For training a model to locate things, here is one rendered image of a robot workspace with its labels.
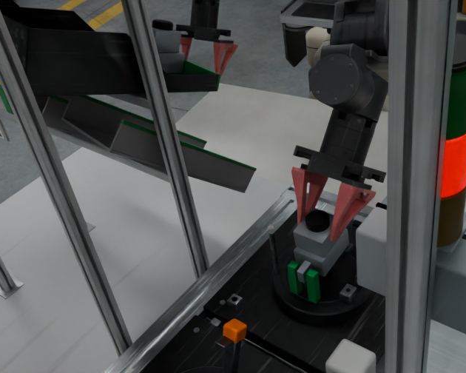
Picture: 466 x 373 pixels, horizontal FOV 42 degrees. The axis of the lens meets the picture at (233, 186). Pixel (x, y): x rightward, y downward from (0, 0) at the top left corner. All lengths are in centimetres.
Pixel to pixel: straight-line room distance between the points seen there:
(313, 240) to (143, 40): 31
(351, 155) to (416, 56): 38
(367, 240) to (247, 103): 96
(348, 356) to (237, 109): 82
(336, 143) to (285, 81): 256
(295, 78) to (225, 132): 196
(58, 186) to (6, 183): 237
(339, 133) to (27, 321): 61
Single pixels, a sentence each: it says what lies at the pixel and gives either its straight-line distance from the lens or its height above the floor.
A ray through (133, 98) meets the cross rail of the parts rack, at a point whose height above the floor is 123.
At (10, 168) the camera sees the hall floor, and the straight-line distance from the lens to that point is 316.
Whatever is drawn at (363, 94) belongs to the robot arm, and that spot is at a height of 125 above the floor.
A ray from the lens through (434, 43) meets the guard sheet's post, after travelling 37.
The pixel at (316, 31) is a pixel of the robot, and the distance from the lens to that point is 189.
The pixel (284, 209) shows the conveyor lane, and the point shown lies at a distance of 100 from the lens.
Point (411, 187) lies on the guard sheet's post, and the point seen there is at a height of 133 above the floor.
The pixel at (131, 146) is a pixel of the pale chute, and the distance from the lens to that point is 81.
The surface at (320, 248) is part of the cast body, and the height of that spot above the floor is 107.
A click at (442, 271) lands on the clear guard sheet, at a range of 49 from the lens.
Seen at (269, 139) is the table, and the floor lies 86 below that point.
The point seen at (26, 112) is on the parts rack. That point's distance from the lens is 65.
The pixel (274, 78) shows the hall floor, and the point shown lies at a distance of 333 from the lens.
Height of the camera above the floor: 161
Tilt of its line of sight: 38 degrees down
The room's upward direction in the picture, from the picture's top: 11 degrees counter-clockwise
